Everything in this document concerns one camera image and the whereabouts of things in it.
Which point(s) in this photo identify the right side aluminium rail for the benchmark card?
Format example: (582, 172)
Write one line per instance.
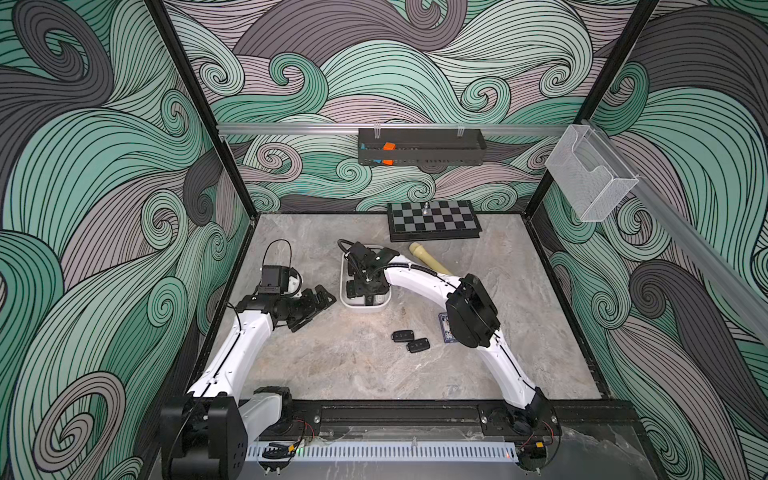
(661, 189)

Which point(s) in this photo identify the clear acrylic wall holder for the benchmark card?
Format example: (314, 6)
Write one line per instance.
(590, 171)

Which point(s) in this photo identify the black three-button key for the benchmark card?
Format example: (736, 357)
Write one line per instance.
(403, 336)
(418, 345)

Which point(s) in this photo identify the cream yellow flashlight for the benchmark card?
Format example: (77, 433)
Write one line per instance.
(421, 254)

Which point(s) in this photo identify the blue playing cards box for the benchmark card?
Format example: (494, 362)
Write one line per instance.
(445, 328)

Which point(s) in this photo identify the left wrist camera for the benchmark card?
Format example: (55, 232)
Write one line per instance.
(279, 280)

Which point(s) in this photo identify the white plastic storage box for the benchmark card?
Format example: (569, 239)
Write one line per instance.
(361, 304)

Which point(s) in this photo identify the black wall tray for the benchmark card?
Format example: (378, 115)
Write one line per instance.
(421, 147)

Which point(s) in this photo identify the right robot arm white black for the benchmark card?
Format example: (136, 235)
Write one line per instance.
(473, 322)

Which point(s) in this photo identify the white perforated cable duct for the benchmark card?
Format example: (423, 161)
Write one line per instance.
(407, 451)

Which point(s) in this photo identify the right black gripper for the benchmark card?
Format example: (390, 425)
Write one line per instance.
(366, 282)

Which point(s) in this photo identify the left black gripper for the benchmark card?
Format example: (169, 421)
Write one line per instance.
(311, 308)

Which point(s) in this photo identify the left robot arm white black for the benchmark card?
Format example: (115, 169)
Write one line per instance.
(206, 433)

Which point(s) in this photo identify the black silver chessboard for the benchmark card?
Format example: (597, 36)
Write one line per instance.
(447, 220)

